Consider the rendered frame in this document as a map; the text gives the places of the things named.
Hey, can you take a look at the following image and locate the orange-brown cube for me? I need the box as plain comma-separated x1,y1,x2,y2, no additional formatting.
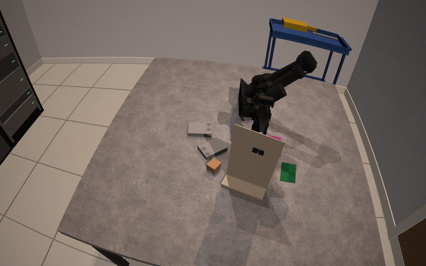
206,158,222,173

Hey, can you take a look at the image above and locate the green square marker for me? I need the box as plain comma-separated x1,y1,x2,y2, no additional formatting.
280,162,296,183

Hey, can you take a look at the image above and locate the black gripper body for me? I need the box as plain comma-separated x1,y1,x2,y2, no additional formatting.
251,95,275,135

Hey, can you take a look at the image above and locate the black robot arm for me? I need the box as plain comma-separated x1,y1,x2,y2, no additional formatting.
240,51,317,120

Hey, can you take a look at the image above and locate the tan panel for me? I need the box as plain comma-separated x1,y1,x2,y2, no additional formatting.
221,124,285,200

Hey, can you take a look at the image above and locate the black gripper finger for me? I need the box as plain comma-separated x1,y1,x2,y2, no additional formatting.
253,121,269,132
255,110,271,132

